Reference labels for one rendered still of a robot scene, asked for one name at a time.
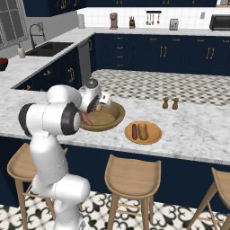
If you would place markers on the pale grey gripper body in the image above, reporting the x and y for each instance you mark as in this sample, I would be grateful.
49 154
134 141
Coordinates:
93 108

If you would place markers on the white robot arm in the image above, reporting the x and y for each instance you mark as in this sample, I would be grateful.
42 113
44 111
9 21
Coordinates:
48 118

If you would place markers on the tan bun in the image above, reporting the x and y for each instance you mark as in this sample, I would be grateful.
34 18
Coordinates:
98 107
143 131

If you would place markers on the brown sausage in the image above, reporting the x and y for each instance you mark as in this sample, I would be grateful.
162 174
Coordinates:
134 131
86 119

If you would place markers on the wooden bowl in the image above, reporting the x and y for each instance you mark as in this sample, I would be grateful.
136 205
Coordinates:
104 119

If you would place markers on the orange plate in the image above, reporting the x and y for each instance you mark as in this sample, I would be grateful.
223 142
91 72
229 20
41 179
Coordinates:
152 133

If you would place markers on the dark bowl of red fruit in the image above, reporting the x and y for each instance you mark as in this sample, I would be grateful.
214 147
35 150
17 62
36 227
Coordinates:
3 63

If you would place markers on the steel dishwasher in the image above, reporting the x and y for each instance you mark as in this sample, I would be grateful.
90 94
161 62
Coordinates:
84 60

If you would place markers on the navy cupboards under sink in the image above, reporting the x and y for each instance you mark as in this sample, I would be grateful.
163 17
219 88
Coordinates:
57 73

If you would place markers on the brown wooden shaker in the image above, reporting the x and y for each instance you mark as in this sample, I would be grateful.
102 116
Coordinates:
165 103
175 104

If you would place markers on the dark sink basin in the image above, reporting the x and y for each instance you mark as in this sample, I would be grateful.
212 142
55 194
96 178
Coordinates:
49 49

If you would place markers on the wooden bar stool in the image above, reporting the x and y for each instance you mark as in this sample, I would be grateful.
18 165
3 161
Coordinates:
19 167
221 185
131 176

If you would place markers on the white paper towel roll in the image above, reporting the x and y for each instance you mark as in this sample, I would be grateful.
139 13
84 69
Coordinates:
81 21

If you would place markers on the brown coffee machine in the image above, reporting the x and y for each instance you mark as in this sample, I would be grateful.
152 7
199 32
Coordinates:
113 21

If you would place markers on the wooden knife block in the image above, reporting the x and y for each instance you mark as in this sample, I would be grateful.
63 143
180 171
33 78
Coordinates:
132 23

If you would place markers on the dark curved tap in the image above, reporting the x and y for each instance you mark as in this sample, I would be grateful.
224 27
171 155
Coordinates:
33 33

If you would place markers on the navy lower cupboard run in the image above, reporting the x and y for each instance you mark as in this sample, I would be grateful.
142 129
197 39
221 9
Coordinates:
179 55

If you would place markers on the navy cupboard run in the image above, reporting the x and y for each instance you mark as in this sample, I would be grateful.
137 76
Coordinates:
45 6
179 55

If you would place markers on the navy upper cupboard run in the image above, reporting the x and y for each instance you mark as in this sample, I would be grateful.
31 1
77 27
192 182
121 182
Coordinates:
45 6

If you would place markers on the navy island counter base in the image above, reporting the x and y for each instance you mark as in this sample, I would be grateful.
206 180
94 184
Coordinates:
179 182

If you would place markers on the silver toaster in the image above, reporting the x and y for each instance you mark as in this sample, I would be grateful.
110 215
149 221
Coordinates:
173 24

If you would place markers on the grey framed window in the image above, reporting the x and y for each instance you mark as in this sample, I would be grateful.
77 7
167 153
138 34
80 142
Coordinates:
10 21

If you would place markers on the black microwave oven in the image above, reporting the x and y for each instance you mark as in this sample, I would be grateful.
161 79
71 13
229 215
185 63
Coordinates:
220 22

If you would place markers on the rail with hanging utensils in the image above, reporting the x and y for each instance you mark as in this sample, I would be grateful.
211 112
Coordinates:
153 12

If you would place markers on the grey wall socket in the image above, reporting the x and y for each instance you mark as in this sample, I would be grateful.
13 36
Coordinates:
202 15

